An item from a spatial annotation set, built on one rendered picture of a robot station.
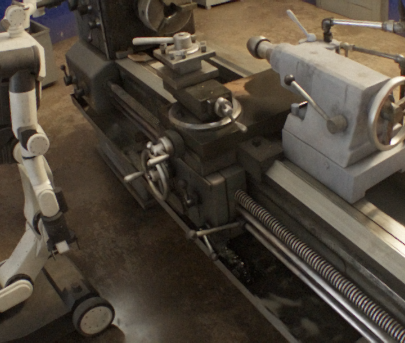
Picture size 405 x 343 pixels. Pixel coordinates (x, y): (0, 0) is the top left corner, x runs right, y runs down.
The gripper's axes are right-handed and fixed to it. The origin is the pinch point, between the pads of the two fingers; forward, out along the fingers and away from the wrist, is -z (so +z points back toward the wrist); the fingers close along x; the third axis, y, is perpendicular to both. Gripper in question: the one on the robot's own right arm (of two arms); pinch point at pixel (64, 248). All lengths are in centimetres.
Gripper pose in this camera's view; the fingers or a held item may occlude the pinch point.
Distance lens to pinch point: 195.9
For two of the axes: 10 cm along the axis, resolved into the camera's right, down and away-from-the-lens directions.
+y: -4.9, -4.2, 7.6
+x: 8.6, -3.6, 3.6
